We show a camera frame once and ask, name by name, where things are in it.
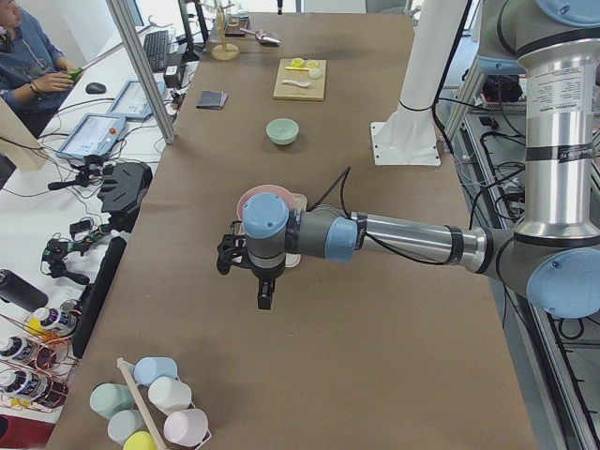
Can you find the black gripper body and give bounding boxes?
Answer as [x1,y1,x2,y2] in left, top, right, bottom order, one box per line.
[251,262,284,289]

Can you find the white ceramic spoon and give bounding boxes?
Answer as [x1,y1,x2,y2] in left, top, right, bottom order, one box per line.
[281,79,312,89]

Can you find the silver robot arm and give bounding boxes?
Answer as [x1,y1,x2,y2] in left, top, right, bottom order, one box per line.
[217,1,599,319]

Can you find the pink bowl of ice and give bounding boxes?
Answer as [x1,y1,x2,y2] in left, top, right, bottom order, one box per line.
[236,184,296,219]

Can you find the mint green bowl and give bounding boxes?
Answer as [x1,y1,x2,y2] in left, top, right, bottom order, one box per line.
[265,118,300,145]

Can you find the metal ice scoop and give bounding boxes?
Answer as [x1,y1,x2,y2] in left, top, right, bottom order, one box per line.
[241,28,281,47]

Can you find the cream rabbit tray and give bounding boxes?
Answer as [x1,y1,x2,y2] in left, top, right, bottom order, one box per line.
[283,189,308,268]

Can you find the light blue cup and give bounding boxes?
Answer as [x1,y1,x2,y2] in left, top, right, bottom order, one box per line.
[134,356,178,386]

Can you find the white cup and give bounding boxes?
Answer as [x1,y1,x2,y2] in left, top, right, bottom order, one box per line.
[148,377,192,415]

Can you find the pink cup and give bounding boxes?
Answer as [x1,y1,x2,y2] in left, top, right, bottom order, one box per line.
[163,409,212,447]

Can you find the grey folded cloth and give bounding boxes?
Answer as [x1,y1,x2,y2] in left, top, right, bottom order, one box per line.
[196,90,229,110]

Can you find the mint green cup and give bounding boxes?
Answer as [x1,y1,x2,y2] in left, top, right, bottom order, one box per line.
[89,383,135,420]

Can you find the grey cup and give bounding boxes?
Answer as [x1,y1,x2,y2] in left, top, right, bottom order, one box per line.
[107,410,146,445]

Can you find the yellow cup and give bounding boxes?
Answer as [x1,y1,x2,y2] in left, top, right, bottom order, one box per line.
[123,430,158,450]

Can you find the bamboo cutting board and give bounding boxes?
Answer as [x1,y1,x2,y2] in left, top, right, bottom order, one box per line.
[272,58,327,101]

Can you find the far teach pendant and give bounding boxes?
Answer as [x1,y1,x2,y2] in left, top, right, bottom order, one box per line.
[108,80,152,122]

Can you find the teach pendant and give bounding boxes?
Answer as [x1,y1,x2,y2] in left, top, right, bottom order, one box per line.
[55,113,126,160]
[108,80,152,122]

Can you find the near teach pendant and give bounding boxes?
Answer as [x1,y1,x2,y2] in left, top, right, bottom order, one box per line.
[55,113,126,160]

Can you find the wooden cup tree stand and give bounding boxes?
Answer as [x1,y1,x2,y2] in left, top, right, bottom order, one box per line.
[205,0,240,61]

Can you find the black computer mouse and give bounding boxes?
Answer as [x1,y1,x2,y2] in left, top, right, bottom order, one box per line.
[85,82,107,95]

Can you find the black keyboard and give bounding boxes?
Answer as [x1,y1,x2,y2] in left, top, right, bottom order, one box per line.
[142,30,170,73]

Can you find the seated person in blue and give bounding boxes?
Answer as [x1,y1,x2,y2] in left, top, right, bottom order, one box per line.
[1,1,76,137]

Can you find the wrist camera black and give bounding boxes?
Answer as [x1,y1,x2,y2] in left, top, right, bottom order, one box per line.
[217,233,250,276]

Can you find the black bracket device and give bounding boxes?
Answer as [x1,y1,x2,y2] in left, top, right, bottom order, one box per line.
[97,162,153,233]

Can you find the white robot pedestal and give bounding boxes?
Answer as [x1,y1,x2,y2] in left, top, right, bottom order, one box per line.
[371,0,472,166]

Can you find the copper wire bottle rack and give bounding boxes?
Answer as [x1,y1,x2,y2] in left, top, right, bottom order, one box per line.
[1,307,79,413]

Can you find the aluminium frame post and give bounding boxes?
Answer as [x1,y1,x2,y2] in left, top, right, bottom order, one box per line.
[106,0,175,144]

